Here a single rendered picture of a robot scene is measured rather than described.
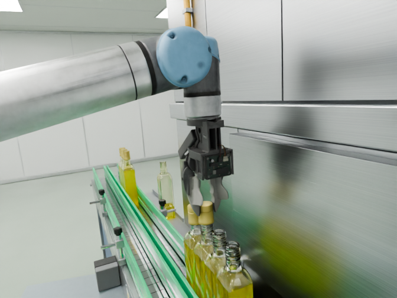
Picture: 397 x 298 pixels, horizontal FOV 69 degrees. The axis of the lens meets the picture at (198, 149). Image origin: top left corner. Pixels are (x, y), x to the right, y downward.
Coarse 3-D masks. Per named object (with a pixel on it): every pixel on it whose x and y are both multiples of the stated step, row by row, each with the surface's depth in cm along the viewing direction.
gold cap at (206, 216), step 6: (204, 204) 64; (210, 204) 64; (204, 210) 63; (210, 210) 63; (198, 216) 64; (204, 216) 63; (210, 216) 64; (198, 222) 65; (204, 222) 63; (210, 222) 64
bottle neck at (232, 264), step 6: (228, 246) 56; (234, 246) 56; (228, 252) 54; (234, 252) 54; (228, 258) 54; (234, 258) 54; (228, 264) 55; (234, 264) 54; (228, 270) 55; (234, 270) 54
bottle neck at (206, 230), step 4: (212, 224) 65; (200, 228) 65; (204, 228) 64; (208, 228) 64; (212, 228) 65; (200, 232) 66; (204, 232) 64; (208, 232) 64; (204, 236) 64; (208, 236) 64; (204, 240) 65; (208, 240) 65
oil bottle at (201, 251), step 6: (198, 246) 65; (204, 246) 65; (210, 246) 65; (198, 252) 65; (204, 252) 64; (198, 258) 65; (204, 258) 63; (198, 264) 65; (198, 270) 66; (204, 270) 64; (198, 276) 67; (204, 276) 64; (198, 282) 67; (204, 282) 64; (198, 288) 68; (204, 288) 65; (198, 294) 68; (204, 294) 65
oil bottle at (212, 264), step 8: (208, 256) 61; (216, 256) 60; (224, 256) 60; (208, 264) 61; (216, 264) 59; (224, 264) 59; (208, 272) 61; (216, 272) 58; (208, 280) 62; (208, 288) 62; (208, 296) 63; (216, 296) 59
